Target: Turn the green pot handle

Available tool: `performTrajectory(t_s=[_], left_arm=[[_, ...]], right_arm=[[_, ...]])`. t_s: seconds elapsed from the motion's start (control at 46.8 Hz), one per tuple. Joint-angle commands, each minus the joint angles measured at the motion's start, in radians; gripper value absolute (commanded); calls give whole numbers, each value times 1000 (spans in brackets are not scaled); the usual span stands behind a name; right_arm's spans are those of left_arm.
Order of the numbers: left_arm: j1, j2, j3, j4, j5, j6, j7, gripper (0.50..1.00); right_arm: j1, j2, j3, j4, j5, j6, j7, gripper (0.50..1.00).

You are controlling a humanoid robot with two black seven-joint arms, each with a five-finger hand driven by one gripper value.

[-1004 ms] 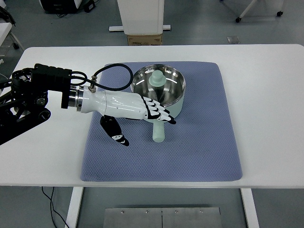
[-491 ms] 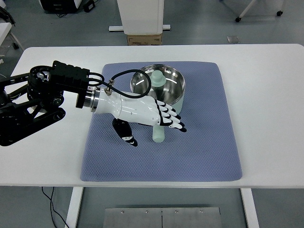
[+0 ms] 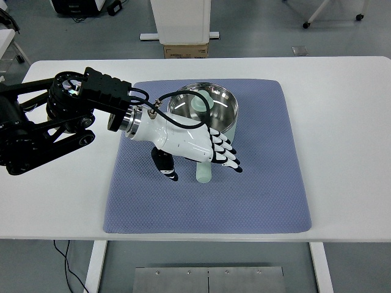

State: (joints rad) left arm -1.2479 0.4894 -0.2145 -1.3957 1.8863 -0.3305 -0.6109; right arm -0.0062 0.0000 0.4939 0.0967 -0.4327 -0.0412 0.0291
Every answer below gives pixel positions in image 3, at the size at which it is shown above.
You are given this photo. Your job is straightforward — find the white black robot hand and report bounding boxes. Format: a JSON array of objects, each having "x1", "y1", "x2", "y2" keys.
[{"x1": 131, "y1": 111, "x2": 244, "y2": 183}]

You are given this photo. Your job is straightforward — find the green pot with handle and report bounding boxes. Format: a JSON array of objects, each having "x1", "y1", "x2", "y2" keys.
[{"x1": 167, "y1": 82, "x2": 239, "y2": 184}]

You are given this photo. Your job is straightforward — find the glass lid with green knob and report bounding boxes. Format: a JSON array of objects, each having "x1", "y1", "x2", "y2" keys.
[{"x1": 167, "y1": 82, "x2": 239, "y2": 132}]

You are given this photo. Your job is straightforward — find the blue textured mat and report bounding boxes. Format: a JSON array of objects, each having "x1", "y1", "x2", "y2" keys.
[{"x1": 103, "y1": 78, "x2": 313, "y2": 234}]

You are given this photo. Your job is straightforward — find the brown cardboard box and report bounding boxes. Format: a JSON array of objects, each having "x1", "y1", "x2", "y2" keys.
[{"x1": 163, "y1": 42, "x2": 210, "y2": 59}]

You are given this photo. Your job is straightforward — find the grey metal plate with screws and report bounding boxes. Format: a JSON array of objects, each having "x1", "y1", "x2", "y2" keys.
[{"x1": 133, "y1": 266, "x2": 285, "y2": 293}]

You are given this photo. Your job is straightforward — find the small black box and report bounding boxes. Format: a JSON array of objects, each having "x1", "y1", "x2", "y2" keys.
[{"x1": 106, "y1": 0, "x2": 125, "y2": 16}]

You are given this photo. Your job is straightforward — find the white table leg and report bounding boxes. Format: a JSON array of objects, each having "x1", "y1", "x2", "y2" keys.
[
  {"x1": 309, "y1": 242, "x2": 334, "y2": 293},
  {"x1": 83, "y1": 240, "x2": 108, "y2": 293}
]

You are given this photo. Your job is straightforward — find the black and white device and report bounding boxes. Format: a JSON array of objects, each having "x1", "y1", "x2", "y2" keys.
[{"x1": 49, "y1": 0, "x2": 106, "y2": 15}]

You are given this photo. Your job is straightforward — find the white side table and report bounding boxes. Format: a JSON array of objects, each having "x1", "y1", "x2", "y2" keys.
[{"x1": 0, "y1": 29, "x2": 32, "y2": 67}]

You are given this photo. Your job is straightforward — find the black machine part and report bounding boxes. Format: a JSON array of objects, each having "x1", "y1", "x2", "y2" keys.
[{"x1": 0, "y1": 7, "x2": 22, "y2": 34}]

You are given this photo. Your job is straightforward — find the white pedestal cabinet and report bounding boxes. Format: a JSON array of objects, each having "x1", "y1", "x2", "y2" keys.
[{"x1": 139, "y1": 0, "x2": 221, "y2": 45}]

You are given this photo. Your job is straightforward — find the black cable under table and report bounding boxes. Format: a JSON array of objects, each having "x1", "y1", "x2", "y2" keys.
[{"x1": 53, "y1": 239, "x2": 89, "y2": 293}]

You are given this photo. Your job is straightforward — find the white wheeled frame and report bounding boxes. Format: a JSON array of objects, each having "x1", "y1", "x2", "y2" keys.
[{"x1": 302, "y1": 0, "x2": 365, "y2": 30}]

